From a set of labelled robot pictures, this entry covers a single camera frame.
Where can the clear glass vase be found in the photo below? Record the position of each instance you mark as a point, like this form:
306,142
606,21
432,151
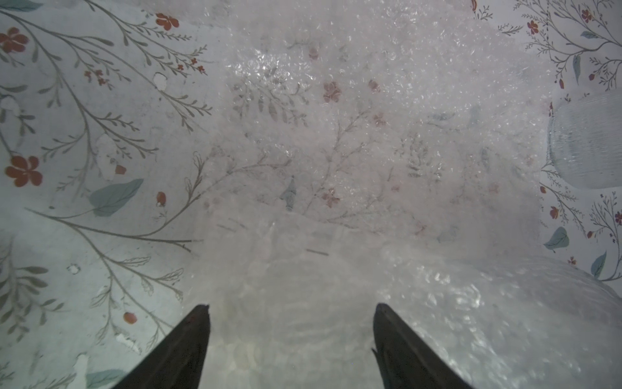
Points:
409,319
585,141

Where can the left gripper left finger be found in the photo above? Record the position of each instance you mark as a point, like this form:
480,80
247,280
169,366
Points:
178,360

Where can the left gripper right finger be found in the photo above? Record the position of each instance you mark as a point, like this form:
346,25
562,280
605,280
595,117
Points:
404,359

